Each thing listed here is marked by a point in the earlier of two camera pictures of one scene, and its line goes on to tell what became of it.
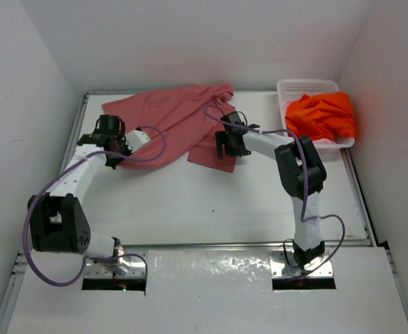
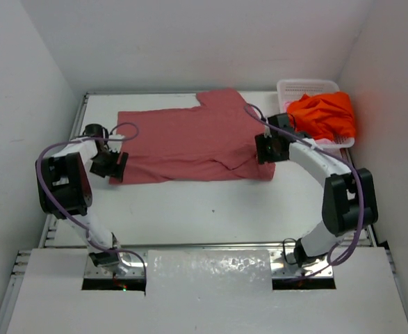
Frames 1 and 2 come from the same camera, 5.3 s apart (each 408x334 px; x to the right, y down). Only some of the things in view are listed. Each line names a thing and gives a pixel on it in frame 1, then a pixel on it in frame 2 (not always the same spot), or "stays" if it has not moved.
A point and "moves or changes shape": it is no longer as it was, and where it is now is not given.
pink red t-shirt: [181, 122] moves or changes shape
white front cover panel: [208, 291] stays
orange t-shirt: [321, 117] stays
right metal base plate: [286, 277] stays
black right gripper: [222, 139] → [263, 156]
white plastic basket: [293, 90] stays
